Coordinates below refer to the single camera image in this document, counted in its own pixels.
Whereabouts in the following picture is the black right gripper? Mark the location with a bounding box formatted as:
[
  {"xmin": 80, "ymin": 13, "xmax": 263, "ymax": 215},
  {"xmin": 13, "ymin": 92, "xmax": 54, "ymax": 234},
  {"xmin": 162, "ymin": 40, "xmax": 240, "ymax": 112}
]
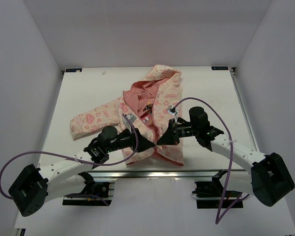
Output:
[{"xmin": 157, "ymin": 118, "xmax": 199, "ymax": 146}]

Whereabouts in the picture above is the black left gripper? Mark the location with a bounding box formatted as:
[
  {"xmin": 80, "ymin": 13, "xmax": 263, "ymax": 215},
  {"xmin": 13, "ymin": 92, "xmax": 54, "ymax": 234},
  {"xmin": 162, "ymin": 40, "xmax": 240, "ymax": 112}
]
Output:
[{"xmin": 106, "ymin": 125, "xmax": 155, "ymax": 153}]

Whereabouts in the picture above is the pink and cream printed jacket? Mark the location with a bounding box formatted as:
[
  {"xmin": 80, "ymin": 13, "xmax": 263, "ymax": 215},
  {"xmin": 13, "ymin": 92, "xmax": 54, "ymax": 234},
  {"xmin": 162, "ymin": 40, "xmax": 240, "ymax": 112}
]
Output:
[{"xmin": 69, "ymin": 64, "xmax": 185, "ymax": 168}]

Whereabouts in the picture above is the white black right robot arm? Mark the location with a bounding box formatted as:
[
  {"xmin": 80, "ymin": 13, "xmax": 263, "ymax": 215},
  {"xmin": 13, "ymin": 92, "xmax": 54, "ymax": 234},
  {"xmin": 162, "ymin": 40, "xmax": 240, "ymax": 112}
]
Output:
[{"xmin": 157, "ymin": 107, "xmax": 295, "ymax": 207}]

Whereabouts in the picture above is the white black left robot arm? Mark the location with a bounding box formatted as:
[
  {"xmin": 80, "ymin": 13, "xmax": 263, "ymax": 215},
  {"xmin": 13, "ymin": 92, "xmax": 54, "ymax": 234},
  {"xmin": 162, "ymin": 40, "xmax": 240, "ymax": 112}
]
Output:
[{"xmin": 8, "ymin": 126, "xmax": 154, "ymax": 217}]

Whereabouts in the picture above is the blue label sticker right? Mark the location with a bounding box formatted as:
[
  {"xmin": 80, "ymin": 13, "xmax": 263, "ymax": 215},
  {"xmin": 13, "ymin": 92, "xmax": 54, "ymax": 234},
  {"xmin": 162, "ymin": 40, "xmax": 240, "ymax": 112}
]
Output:
[{"xmin": 211, "ymin": 66, "xmax": 229, "ymax": 71}]

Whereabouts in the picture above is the blue label sticker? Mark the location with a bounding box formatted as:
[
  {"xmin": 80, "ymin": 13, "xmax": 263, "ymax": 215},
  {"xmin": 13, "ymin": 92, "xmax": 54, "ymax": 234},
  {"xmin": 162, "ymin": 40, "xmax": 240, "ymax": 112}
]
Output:
[
  {"xmin": 65, "ymin": 68, "xmax": 82, "ymax": 73},
  {"xmin": 211, "ymin": 66, "xmax": 229, "ymax": 71}
]

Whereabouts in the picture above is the blue label sticker left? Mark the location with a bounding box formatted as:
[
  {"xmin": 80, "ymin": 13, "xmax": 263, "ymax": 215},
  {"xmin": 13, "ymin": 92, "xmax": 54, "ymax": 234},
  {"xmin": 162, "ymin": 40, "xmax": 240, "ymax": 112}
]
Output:
[{"xmin": 65, "ymin": 68, "xmax": 82, "ymax": 73}]

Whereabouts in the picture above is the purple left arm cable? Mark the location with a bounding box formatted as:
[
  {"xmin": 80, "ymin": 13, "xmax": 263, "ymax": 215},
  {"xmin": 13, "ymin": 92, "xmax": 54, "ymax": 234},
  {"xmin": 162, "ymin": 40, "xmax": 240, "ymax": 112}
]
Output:
[{"xmin": 0, "ymin": 113, "xmax": 139, "ymax": 206}]

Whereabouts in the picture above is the aluminium table edge rail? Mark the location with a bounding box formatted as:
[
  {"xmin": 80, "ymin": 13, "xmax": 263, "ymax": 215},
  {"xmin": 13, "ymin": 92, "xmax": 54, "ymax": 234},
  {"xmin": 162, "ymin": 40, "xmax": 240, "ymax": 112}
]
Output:
[{"xmin": 88, "ymin": 169, "xmax": 251, "ymax": 180}]

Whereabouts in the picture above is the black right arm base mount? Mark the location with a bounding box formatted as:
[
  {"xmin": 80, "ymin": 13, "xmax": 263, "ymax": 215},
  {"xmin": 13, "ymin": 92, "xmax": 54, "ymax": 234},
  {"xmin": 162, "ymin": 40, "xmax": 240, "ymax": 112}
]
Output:
[{"xmin": 192, "ymin": 181, "xmax": 239, "ymax": 209}]

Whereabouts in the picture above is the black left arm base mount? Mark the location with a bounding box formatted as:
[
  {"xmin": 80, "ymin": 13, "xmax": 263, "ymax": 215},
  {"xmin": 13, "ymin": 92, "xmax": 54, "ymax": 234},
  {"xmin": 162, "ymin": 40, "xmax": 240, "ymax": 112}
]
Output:
[{"xmin": 62, "ymin": 182, "xmax": 115, "ymax": 207}]

